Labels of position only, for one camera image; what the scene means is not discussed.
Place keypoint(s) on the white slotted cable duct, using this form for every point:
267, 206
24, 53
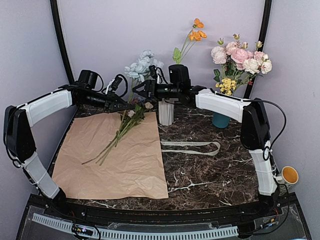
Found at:
126, 231

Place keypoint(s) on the orange poppy flower stem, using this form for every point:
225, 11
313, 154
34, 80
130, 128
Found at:
196, 34

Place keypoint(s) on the white yellow mug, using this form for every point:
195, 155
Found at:
288, 177

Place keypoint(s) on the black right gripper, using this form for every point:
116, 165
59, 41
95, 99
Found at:
150, 85

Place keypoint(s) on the blue orange flower bouquet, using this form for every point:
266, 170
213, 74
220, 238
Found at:
129, 119

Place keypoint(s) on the blue ceramic vase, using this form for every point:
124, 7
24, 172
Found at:
220, 121

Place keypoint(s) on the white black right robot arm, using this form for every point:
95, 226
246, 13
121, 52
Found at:
255, 128

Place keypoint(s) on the peach wrapping paper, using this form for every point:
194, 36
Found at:
134, 168

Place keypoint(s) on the black left frame post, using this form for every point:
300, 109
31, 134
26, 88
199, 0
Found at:
60, 40

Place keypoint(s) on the black front frame rail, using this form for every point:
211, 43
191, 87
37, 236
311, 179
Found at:
96, 212

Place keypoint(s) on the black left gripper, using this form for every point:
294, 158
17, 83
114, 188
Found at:
112, 103

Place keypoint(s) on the yellow and pink flower bunch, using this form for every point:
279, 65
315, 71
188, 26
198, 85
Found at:
239, 66

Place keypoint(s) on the light blue peony stem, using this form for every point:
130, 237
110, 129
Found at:
139, 70

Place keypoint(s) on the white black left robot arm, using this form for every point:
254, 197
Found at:
19, 120

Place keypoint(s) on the white ribbed vase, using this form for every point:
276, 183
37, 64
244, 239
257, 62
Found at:
166, 109

